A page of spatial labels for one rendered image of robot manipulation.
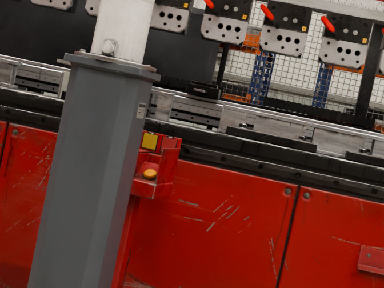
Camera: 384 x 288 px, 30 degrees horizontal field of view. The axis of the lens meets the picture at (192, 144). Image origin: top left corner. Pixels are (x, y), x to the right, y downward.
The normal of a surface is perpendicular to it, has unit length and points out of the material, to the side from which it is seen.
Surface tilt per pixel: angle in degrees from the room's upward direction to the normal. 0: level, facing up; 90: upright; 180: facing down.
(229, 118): 90
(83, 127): 90
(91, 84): 90
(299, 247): 90
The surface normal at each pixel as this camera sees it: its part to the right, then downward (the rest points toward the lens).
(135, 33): 0.58, 0.16
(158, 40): -0.10, 0.04
